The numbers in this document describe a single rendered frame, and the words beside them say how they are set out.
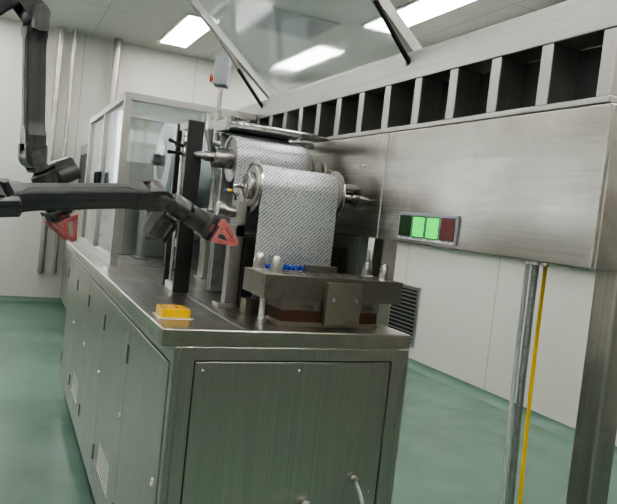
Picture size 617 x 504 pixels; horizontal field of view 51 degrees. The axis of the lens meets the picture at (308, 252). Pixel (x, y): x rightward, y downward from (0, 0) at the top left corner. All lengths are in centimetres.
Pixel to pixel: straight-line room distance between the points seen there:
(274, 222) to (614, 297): 88
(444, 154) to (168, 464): 97
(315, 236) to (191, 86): 581
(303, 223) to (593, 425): 90
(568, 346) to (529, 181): 314
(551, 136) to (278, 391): 84
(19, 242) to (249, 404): 583
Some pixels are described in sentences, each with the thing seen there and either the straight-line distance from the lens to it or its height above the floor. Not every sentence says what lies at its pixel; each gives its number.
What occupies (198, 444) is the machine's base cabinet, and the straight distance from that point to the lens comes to 159.
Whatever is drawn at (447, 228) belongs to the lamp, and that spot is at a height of 119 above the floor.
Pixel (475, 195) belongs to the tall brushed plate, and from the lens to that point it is 153.
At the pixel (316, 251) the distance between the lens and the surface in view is 187.
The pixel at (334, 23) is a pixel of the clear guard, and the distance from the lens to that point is 210.
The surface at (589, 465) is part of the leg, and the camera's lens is 151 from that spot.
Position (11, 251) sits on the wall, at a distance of 727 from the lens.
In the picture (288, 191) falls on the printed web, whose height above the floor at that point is 124.
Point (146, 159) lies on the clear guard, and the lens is 277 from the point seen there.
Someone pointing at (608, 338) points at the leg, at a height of 100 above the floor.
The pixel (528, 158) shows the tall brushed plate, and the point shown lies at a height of 135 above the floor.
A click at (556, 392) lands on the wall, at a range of 457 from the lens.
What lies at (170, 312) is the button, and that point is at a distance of 162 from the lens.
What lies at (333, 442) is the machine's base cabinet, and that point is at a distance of 173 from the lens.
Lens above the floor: 118
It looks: 3 degrees down
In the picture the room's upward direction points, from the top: 6 degrees clockwise
